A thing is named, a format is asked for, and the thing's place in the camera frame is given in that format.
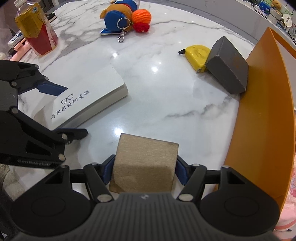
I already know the brown plush bear keychain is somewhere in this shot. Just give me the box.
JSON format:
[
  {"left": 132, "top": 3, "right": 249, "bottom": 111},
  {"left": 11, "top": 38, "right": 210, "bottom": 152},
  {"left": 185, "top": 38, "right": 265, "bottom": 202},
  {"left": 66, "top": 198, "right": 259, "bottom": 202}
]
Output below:
[{"left": 99, "top": 0, "right": 138, "bottom": 43}]

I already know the dark grey gift box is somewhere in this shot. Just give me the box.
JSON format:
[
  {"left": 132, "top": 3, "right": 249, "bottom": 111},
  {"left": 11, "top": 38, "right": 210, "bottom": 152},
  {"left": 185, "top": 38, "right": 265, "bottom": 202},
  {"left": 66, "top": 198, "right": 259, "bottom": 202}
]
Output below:
[{"left": 205, "top": 36, "right": 249, "bottom": 94}]

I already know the brown cardboard box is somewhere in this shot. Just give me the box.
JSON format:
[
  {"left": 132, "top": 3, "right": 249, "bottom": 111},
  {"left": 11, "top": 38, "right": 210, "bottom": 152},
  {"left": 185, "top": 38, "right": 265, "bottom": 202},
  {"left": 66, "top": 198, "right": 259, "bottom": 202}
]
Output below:
[{"left": 109, "top": 133, "right": 179, "bottom": 193}]

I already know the orange storage box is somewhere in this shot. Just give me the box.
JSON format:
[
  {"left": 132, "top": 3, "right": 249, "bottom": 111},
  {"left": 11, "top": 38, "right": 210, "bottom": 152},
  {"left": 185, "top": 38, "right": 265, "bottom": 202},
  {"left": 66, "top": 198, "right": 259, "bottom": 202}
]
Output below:
[{"left": 224, "top": 28, "right": 295, "bottom": 207}]

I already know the yellow tape measure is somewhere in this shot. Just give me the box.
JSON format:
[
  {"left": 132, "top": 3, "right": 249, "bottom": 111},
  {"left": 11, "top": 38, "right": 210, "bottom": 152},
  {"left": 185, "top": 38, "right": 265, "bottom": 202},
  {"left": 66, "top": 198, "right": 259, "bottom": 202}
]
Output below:
[{"left": 178, "top": 45, "right": 211, "bottom": 73}]

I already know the orange crochet ball toy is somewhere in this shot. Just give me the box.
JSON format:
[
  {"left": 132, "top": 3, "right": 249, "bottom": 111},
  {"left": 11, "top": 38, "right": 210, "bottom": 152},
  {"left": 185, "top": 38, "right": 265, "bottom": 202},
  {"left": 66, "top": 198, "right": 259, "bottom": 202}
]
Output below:
[{"left": 132, "top": 9, "right": 152, "bottom": 33}]

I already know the white glasses case box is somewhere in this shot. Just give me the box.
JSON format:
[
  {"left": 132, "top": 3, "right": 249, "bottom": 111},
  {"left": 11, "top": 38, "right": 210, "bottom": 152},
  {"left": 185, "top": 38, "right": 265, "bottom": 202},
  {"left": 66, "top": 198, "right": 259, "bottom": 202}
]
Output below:
[{"left": 34, "top": 65, "right": 128, "bottom": 130}]

